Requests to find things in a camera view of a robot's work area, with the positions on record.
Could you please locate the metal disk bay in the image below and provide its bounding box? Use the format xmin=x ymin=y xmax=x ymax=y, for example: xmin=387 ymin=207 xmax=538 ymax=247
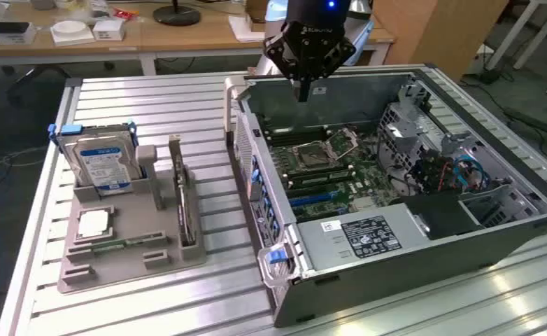
xmin=458 ymin=183 xmax=541 ymax=230

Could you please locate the black plastic cover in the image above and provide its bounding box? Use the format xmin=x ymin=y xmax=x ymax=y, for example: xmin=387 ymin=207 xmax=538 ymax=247
xmin=399 ymin=193 xmax=485 ymax=241

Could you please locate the hard disk in blue caddy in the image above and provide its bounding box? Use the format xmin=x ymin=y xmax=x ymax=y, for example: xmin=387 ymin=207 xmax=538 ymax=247
xmin=47 ymin=120 xmax=139 ymax=197

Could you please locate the grey packet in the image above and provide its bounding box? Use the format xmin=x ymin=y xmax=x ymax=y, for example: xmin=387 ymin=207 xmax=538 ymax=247
xmin=88 ymin=0 xmax=112 ymax=18

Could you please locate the long expansion slot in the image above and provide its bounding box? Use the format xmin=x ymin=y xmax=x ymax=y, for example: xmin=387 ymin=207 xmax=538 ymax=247
xmin=290 ymin=194 xmax=343 ymax=208

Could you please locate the white box with black top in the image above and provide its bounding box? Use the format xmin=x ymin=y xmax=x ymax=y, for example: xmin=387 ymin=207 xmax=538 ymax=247
xmin=0 ymin=21 xmax=38 ymax=46

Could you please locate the metal drive cage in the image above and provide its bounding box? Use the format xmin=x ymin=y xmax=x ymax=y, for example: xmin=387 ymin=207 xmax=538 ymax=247
xmin=375 ymin=101 xmax=447 ymax=183

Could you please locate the silver CPU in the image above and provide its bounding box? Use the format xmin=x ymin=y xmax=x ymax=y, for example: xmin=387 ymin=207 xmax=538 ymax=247
xmin=78 ymin=211 xmax=111 ymax=239

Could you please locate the grey power supply unit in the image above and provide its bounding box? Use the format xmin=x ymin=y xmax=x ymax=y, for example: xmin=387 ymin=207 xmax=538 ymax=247
xmin=296 ymin=204 xmax=431 ymax=272

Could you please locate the white labelled box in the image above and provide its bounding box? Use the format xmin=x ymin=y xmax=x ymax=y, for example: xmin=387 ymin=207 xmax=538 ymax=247
xmin=91 ymin=19 xmax=126 ymax=41

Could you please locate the black stand leg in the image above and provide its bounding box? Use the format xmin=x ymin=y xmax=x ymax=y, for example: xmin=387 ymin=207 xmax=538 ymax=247
xmin=505 ymin=106 xmax=547 ymax=141

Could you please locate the brown cardboard box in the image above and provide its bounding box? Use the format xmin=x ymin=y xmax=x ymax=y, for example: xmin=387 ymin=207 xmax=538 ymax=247
xmin=246 ymin=0 xmax=275 ymax=24

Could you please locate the black expansion slot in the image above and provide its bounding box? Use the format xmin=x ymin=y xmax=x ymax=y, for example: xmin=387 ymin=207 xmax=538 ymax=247
xmin=286 ymin=184 xmax=339 ymax=199

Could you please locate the wooden cabinet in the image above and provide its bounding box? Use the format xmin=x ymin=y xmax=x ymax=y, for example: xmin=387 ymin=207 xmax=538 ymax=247
xmin=371 ymin=0 xmax=511 ymax=81

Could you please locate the green motherboard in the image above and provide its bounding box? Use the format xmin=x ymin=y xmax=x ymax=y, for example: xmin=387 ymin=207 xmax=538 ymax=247
xmin=260 ymin=120 xmax=403 ymax=225

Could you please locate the blue case latch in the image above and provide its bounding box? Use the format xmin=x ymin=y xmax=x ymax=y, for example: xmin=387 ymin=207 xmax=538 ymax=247
xmin=263 ymin=246 xmax=287 ymax=264

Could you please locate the white paper stack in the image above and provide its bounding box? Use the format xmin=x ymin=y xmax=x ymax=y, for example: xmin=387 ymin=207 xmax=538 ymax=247
xmin=228 ymin=15 xmax=268 ymax=43

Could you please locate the green RAM stick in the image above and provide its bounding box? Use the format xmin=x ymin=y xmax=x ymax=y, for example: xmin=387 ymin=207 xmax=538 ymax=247
xmin=91 ymin=236 xmax=147 ymax=251
xmin=286 ymin=170 xmax=355 ymax=188

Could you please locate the open black PC case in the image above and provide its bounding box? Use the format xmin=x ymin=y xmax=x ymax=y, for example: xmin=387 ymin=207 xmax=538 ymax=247
xmin=224 ymin=68 xmax=547 ymax=329

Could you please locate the grey parts rack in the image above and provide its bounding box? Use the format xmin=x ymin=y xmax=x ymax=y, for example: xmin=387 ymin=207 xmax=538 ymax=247
xmin=58 ymin=144 xmax=210 ymax=294

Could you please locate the blue wire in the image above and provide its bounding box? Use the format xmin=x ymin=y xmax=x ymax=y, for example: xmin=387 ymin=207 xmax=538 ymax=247
xmin=455 ymin=153 xmax=493 ymax=193

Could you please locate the black wire bundle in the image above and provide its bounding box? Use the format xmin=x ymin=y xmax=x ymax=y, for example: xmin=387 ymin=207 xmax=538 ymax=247
xmin=385 ymin=162 xmax=427 ymax=197

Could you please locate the metal socket cover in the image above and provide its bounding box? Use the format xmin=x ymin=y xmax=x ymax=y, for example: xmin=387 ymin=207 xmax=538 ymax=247
xmin=327 ymin=126 xmax=363 ymax=164

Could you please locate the white table frame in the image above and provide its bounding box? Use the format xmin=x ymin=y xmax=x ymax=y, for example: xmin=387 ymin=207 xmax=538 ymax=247
xmin=486 ymin=0 xmax=547 ymax=95

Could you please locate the low profile graphics card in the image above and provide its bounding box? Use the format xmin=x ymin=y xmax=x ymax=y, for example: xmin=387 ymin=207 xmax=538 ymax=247
xmin=167 ymin=134 xmax=200 ymax=246

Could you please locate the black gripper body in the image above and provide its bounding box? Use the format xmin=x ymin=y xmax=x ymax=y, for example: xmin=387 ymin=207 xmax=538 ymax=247
xmin=282 ymin=0 xmax=350 ymax=64

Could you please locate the CPU socket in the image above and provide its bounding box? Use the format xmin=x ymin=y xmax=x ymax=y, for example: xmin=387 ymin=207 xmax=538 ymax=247
xmin=291 ymin=141 xmax=338 ymax=172

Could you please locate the wooden office desk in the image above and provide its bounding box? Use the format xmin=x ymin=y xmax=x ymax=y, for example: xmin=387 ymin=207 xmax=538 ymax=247
xmin=0 ymin=0 xmax=144 ymax=76
xmin=140 ymin=0 xmax=397 ymax=76

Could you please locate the black lamp base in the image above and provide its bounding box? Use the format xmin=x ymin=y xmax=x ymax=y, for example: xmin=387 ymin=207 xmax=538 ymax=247
xmin=152 ymin=0 xmax=203 ymax=26

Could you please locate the black floor device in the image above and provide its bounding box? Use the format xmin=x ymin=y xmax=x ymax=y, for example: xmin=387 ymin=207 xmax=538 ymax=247
xmin=477 ymin=69 xmax=503 ymax=85

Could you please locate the red wire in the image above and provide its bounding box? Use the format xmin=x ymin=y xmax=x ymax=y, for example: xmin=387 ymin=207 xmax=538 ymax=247
xmin=437 ymin=157 xmax=457 ymax=192

